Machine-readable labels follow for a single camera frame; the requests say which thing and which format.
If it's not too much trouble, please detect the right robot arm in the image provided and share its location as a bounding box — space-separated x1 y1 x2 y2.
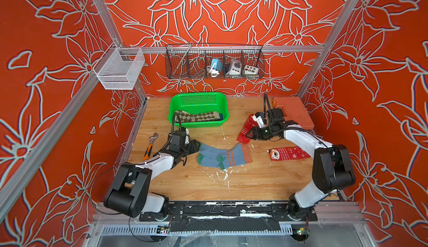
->
246 94 356 221

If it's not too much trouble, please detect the blue white small box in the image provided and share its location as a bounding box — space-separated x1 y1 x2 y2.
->
209 58 223 74

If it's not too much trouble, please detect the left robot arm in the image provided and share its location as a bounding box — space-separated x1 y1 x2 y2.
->
103 113 201 220

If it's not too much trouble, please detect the white dotted box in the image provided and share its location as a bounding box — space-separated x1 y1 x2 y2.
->
244 65 259 79

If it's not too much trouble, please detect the red snowflake christmas sock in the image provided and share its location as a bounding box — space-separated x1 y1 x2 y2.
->
237 114 259 145

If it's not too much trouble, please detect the black wire wall basket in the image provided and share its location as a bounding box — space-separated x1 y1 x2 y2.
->
165 43 265 80

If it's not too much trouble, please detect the green plastic basket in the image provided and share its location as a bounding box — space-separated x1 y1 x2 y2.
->
168 92 230 128

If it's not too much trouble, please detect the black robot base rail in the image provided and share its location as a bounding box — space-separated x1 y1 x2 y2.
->
139 201 318 233

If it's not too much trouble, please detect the brown argyle sock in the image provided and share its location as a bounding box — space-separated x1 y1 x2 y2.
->
176 110 223 123

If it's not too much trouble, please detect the red penguin christmas sock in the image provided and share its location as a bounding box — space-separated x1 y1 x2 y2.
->
267 147 310 161

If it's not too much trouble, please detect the white power adapter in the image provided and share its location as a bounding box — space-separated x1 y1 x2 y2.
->
226 59 242 76

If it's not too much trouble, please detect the orange adjustable wrench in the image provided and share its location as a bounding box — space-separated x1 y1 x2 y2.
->
143 132 159 163

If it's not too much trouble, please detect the orange tool case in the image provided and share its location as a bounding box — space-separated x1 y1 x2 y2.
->
273 96 314 130

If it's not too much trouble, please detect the clear acrylic wall bin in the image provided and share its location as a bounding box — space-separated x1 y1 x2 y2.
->
94 48 146 90

